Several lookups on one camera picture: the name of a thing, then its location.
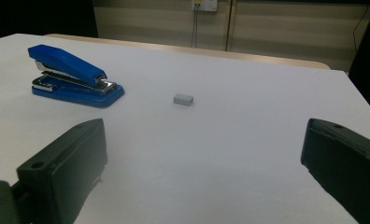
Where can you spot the small grey staple block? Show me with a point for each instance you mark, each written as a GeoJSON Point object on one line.
{"type": "Point", "coordinates": [183, 99]}

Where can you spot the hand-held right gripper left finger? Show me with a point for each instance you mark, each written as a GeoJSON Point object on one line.
{"type": "Point", "coordinates": [68, 168]}

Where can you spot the wooden table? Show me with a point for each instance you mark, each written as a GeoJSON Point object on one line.
{"type": "Point", "coordinates": [236, 55]}

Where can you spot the blue stapler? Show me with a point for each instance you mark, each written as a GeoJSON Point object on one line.
{"type": "Point", "coordinates": [64, 63]}

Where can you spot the white wall socket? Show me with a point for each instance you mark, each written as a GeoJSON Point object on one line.
{"type": "Point", "coordinates": [206, 4]}

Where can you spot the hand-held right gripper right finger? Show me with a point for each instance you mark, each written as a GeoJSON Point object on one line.
{"type": "Point", "coordinates": [348, 168]}

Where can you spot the white table board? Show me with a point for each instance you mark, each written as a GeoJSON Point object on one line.
{"type": "Point", "coordinates": [205, 149]}

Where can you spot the dark curtain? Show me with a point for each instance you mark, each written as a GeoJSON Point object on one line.
{"type": "Point", "coordinates": [368, 62]}
{"type": "Point", "coordinates": [33, 15]}

